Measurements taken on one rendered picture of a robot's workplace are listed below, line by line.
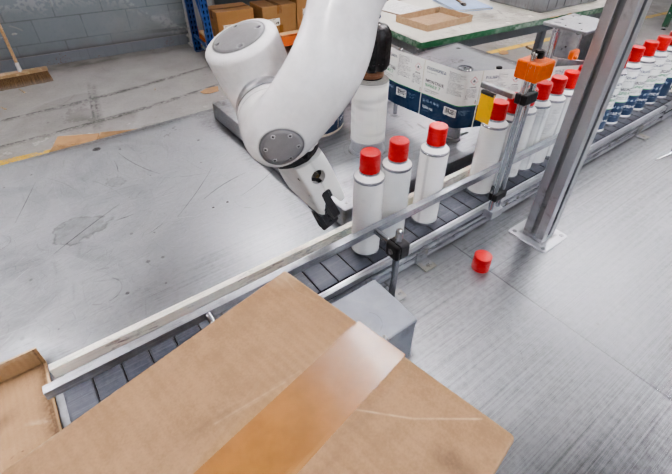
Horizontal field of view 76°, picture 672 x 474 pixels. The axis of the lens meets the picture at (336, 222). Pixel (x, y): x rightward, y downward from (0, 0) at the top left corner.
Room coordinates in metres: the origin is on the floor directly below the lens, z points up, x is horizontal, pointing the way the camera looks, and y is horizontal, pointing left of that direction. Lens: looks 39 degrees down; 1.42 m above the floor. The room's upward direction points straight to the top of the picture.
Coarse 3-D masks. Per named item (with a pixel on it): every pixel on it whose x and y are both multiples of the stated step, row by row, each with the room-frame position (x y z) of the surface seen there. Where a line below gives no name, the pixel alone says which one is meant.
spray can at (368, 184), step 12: (360, 156) 0.59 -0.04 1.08; (372, 156) 0.58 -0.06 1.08; (360, 168) 0.58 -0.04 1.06; (372, 168) 0.57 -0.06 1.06; (360, 180) 0.57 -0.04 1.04; (372, 180) 0.57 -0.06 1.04; (384, 180) 0.58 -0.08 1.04; (360, 192) 0.57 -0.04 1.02; (372, 192) 0.57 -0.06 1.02; (360, 204) 0.57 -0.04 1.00; (372, 204) 0.57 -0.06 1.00; (360, 216) 0.57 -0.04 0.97; (372, 216) 0.57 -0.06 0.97; (360, 228) 0.57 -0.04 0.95; (372, 240) 0.57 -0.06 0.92; (360, 252) 0.57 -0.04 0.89; (372, 252) 0.57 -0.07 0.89
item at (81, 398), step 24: (624, 120) 1.12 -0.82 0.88; (456, 216) 0.69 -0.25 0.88; (408, 240) 0.61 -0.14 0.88; (336, 264) 0.55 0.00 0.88; (360, 264) 0.55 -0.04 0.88; (312, 288) 0.49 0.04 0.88; (144, 360) 0.35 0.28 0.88; (96, 384) 0.31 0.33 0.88; (120, 384) 0.31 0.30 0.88; (72, 408) 0.28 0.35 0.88
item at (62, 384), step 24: (456, 192) 0.67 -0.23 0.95; (408, 216) 0.60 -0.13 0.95; (360, 240) 0.53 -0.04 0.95; (312, 264) 0.47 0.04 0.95; (216, 312) 0.38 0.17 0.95; (144, 336) 0.33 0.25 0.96; (168, 336) 0.34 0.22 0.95; (96, 360) 0.30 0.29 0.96; (120, 360) 0.30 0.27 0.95; (48, 384) 0.27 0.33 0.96; (72, 384) 0.27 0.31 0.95
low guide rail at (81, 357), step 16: (448, 176) 0.78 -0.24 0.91; (464, 176) 0.80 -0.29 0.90; (320, 240) 0.57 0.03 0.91; (336, 240) 0.59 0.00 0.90; (288, 256) 0.53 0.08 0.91; (304, 256) 0.55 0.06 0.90; (256, 272) 0.50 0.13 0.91; (224, 288) 0.46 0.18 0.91; (176, 304) 0.43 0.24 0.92; (192, 304) 0.43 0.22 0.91; (144, 320) 0.40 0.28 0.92; (160, 320) 0.40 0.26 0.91; (112, 336) 0.37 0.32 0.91; (128, 336) 0.37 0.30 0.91; (80, 352) 0.34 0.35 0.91; (96, 352) 0.35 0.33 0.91; (64, 368) 0.32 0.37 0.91
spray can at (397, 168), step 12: (396, 144) 0.61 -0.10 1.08; (408, 144) 0.62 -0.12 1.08; (396, 156) 0.61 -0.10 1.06; (384, 168) 0.62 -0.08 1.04; (396, 168) 0.61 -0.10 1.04; (408, 168) 0.61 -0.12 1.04; (396, 180) 0.60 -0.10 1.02; (408, 180) 0.61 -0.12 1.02; (384, 192) 0.61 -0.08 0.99; (396, 192) 0.60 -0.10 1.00; (408, 192) 0.62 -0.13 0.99; (384, 204) 0.61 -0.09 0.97; (396, 204) 0.60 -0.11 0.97; (384, 216) 0.61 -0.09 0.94; (396, 228) 0.60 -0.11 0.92
